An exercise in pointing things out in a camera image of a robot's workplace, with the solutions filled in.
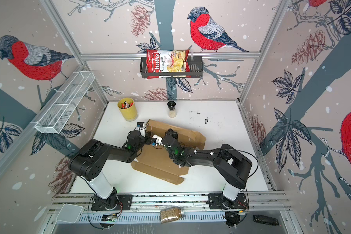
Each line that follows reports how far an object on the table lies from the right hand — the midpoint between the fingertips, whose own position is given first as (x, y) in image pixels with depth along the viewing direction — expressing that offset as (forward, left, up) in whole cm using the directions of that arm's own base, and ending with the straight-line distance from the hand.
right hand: (170, 130), depth 85 cm
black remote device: (-39, -48, -14) cm, 63 cm away
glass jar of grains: (-40, -4, -11) cm, 41 cm away
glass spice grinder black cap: (+24, +1, -4) cm, 24 cm away
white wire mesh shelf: (-6, +56, +17) cm, 59 cm away
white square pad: (-42, +47, -13) cm, 64 cm away
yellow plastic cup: (+22, +34, -3) cm, 40 cm away
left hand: (+4, +14, -8) cm, 17 cm away
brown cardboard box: (-13, +10, -15) cm, 22 cm away
